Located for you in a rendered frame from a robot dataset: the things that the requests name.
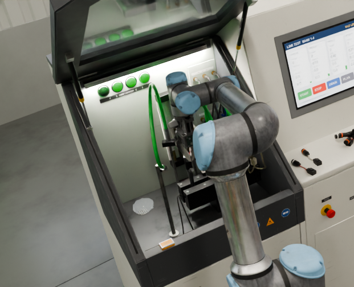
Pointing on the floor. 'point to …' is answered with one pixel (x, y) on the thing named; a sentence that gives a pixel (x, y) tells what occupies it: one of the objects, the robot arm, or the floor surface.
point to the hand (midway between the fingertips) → (190, 157)
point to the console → (310, 131)
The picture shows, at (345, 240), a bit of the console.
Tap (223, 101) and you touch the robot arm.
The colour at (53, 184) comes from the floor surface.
